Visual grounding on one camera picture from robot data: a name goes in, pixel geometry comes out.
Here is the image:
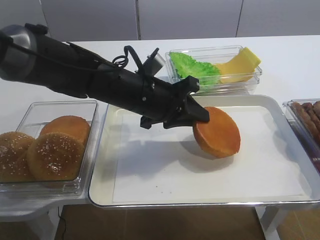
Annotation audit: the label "plain bottom bun half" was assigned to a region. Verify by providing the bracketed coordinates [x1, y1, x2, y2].
[192, 106, 241, 158]

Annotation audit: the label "brown meat patties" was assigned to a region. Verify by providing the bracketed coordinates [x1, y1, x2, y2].
[291, 101, 320, 146]

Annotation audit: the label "right sesame top bun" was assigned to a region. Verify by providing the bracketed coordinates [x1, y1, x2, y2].
[26, 132, 85, 181]

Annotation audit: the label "clear plastic topping container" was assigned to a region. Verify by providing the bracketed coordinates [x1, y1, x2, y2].
[165, 45, 262, 95]

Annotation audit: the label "green lettuce leaf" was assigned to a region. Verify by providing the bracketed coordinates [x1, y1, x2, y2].
[169, 52, 220, 86]

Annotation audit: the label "sesame bun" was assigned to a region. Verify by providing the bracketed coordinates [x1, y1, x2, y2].
[26, 132, 85, 181]
[0, 131, 35, 183]

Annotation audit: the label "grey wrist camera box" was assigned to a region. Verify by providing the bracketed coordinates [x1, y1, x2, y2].
[142, 47, 166, 76]

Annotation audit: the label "clear plastic bun container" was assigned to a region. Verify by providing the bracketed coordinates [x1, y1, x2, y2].
[0, 100, 99, 198]

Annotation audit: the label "clear plastic meat container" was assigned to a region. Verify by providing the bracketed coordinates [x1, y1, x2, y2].
[283, 99, 320, 172]

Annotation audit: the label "white parchment paper sheet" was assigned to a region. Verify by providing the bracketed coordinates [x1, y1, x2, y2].
[113, 106, 312, 203]

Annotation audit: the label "left sesame top bun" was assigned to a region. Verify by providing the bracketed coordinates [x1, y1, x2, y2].
[0, 131, 35, 183]

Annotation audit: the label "yellow cheese slice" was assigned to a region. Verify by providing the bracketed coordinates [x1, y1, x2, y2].
[215, 47, 261, 84]

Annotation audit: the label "white metal baking tray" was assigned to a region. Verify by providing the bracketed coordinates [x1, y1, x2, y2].
[88, 95, 320, 208]

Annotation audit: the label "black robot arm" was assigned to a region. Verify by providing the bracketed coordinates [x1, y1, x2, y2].
[0, 23, 210, 129]

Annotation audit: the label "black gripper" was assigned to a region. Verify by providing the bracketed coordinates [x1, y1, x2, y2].
[87, 69, 210, 129]

